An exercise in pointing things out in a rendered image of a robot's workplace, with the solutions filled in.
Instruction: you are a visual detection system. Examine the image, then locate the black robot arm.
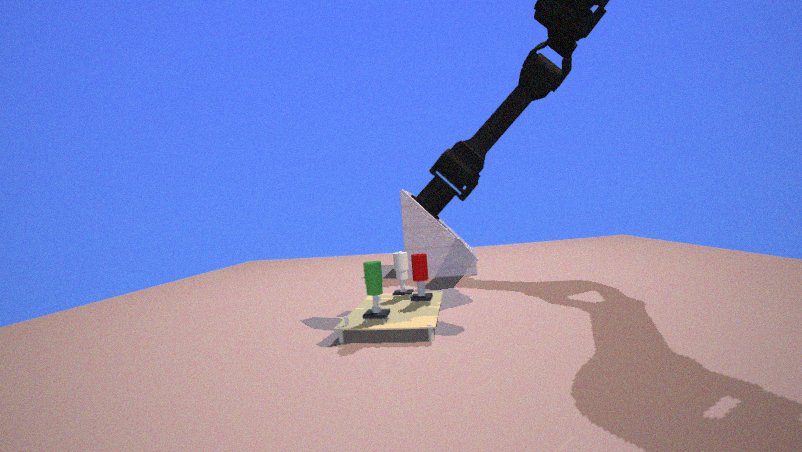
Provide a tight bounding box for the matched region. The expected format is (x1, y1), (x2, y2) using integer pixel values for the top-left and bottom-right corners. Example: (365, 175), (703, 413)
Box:
(411, 0), (609, 220)

